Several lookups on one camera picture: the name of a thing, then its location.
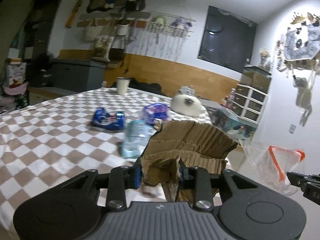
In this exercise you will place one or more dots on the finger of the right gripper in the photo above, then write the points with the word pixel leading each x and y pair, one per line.
pixel 296 179

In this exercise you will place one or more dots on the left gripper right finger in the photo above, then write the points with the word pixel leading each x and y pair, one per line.
pixel 195 187

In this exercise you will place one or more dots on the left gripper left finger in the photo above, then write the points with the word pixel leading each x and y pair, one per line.
pixel 121 179

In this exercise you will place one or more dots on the clear zip bag orange seal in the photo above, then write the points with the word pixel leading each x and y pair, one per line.
pixel 272 163

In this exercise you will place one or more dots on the torn brown paper bag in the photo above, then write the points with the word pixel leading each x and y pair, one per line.
pixel 195 144

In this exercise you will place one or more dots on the teal plastic water bottle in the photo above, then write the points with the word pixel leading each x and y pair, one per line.
pixel 137 135

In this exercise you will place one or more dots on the crushed blue Pepsi can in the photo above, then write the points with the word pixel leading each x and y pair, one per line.
pixel 105 120

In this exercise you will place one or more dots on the purple floral snack bag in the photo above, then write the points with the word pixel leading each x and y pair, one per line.
pixel 155 111

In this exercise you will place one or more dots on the colourful teal toy box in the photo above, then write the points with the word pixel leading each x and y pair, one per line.
pixel 231 124

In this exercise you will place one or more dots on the white drawer unit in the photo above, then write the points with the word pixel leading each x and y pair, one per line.
pixel 249 103

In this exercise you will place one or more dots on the white tumbler cup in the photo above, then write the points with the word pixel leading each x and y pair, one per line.
pixel 122 85

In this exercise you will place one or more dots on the glass terrarium tank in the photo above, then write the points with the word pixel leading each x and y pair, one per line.
pixel 256 77

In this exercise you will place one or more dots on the grey storage box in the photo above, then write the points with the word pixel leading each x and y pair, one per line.
pixel 77 75

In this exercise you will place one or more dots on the dark window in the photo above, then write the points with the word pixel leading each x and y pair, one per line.
pixel 227 39

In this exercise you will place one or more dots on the red white snack bag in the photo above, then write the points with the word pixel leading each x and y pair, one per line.
pixel 15 72

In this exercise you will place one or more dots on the white wall tapestry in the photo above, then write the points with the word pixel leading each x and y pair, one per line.
pixel 300 43

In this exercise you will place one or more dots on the white macrame wall hanging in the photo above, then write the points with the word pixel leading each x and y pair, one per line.
pixel 158 35

